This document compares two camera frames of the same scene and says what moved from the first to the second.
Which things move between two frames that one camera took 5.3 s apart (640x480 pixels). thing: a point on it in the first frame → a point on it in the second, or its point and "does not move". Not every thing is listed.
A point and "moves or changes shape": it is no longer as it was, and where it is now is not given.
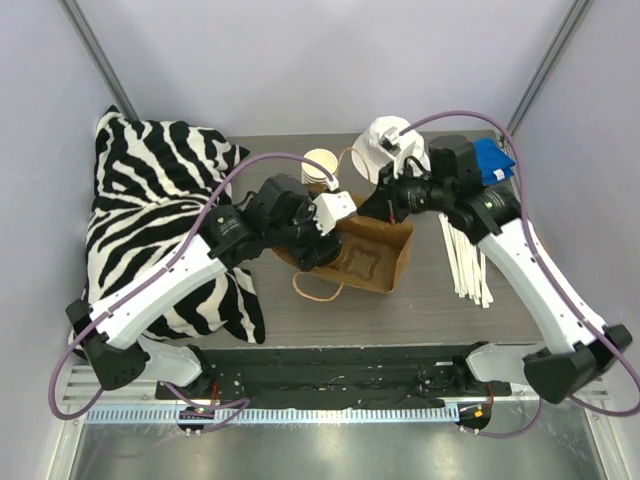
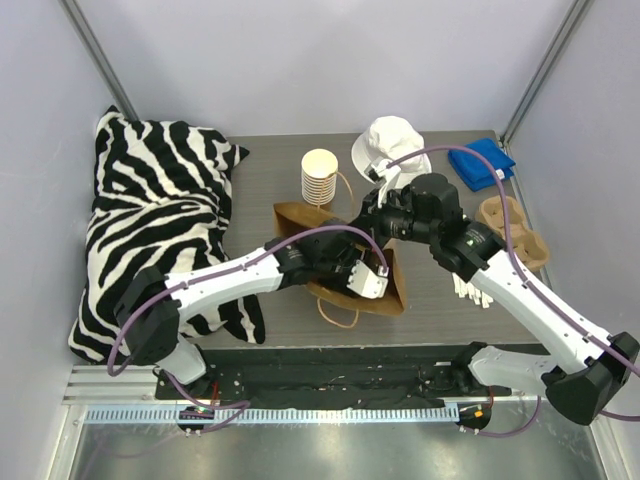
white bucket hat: [327, 208] → [364, 281]
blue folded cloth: [494, 163] does not move
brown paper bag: [373, 253] moves or changes shape
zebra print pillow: [154, 184] does not move
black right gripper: [382, 198] does not move
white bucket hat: [370, 156] does not move
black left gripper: [320, 251] → [338, 265]
